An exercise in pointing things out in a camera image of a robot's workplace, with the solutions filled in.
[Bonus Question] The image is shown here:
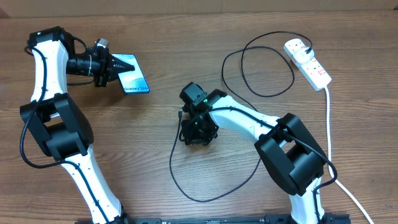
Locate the blue Samsung Galaxy phone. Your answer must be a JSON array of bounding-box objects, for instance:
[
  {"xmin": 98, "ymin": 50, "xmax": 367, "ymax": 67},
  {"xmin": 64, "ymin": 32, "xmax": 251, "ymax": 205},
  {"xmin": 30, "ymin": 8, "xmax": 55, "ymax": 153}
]
[{"xmin": 113, "ymin": 54, "xmax": 150, "ymax": 95}]

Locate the white power strip cord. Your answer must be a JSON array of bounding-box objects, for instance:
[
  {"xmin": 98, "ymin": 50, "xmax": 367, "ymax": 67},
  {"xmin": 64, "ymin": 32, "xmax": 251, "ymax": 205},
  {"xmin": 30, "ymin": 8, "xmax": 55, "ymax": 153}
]
[{"xmin": 323, "ymin": 86, "xmax": 375, "ymax": 224}]

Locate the white power strip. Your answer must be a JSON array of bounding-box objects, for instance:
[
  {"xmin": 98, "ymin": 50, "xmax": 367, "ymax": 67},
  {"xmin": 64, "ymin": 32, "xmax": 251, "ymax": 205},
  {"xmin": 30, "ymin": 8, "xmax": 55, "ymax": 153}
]
[{"xmin": 284, "ymin": 39, "xmax": 331, "ymax": 91}]

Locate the white USB charger adapter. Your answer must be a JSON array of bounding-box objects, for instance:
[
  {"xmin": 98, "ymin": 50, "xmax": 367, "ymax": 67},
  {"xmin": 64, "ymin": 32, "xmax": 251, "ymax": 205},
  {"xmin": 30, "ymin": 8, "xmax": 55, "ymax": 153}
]
[{"xmin": 293, "ymin": 49, "xmax": 315, "ymax": 65}]

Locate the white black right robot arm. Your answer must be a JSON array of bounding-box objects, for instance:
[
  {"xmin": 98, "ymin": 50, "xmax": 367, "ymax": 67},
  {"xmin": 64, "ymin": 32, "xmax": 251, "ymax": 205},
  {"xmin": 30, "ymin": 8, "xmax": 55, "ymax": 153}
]
[{"xmin": 178, "ymin": 82, "xmax": 331, "ymax": 223}]

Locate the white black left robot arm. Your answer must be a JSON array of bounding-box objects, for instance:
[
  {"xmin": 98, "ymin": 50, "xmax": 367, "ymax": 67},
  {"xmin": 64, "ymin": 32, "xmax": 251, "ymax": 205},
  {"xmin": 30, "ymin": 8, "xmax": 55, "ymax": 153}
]
[{"xmin": 19, "ymin": 26, "xmax": 135, "ymax": 223}]

